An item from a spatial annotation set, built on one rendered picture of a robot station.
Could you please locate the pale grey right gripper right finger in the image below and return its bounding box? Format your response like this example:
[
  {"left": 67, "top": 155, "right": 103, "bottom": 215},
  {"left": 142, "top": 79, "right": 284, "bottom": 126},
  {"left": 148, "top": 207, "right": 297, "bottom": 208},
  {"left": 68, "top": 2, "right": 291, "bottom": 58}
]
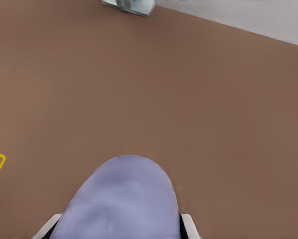
[{"left": 180, "top": 213, "right": 202, "bottom": 239}]

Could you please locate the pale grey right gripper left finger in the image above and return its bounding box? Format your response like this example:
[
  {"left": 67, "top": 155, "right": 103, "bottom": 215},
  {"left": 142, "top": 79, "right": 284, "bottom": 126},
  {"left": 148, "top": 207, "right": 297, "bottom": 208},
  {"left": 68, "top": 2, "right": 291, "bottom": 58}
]
[{"left": 31, "top": 213, "right": 63, "bottom": 239}]

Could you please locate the lavender rounded object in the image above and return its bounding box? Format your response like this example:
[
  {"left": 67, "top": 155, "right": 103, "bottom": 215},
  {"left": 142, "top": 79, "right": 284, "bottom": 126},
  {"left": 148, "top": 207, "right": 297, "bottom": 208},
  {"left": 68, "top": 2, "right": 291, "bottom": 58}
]
[{"left": 48, "top": 154, "right": 181, "bottom": 239}]

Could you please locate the silver frame post foot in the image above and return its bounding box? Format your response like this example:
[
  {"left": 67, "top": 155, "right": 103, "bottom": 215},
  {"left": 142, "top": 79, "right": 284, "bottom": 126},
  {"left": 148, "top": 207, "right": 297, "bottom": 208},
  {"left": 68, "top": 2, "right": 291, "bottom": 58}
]
[{"left": 101, "top": 0, "right": 156, "bottom": 18}]

